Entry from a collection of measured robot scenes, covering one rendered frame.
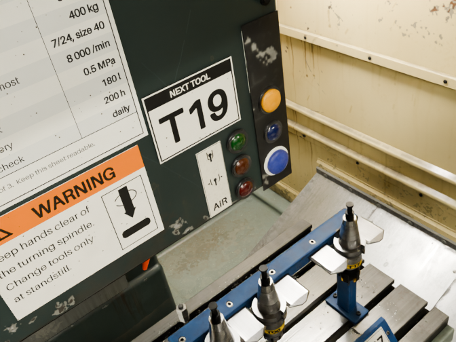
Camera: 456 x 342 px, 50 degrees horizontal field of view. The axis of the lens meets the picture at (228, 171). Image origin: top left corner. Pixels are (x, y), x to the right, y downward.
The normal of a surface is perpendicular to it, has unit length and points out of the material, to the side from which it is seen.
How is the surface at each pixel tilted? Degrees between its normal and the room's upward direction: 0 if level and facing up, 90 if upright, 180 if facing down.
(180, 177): 90
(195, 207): 90
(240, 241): 0
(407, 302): 0
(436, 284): 24
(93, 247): 90
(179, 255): 0
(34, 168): 90
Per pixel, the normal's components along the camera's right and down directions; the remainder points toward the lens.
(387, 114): -0.78, 0.47
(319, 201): -0.45, -0.52
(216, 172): 0.61, 0.41
